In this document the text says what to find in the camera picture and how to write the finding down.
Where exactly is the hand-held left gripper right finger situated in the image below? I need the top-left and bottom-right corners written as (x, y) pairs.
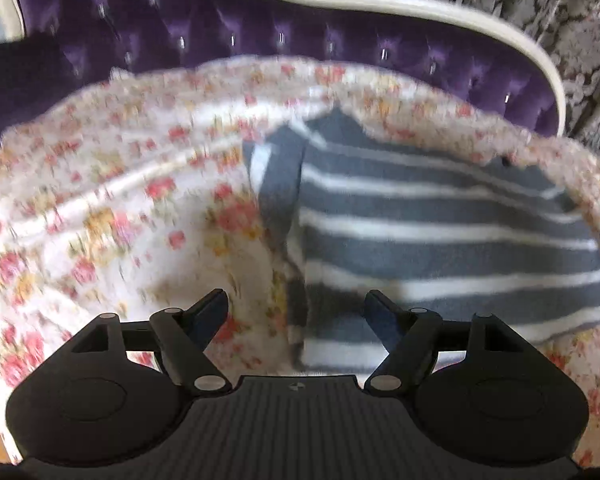
top-left (364, 290), bottom-right (512, 393)

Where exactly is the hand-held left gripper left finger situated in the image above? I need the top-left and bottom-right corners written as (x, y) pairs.
top-left (70, 288), bottom-right (230, 394)

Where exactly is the grey white striped cardigan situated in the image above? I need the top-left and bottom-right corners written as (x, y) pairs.
top-left (242, 107), bottom-right (600, 376)

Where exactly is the floral blanket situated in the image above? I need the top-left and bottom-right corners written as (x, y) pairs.
top-left (0, 57), bottom-right (600, 467)

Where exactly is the grey damask curtain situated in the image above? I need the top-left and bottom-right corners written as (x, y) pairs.
top-left (250, 0), bottom-right (600, 161)

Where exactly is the purple tufted sofa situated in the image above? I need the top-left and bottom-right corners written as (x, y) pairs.
top-left (0, 0), bottom-right (567, 157)

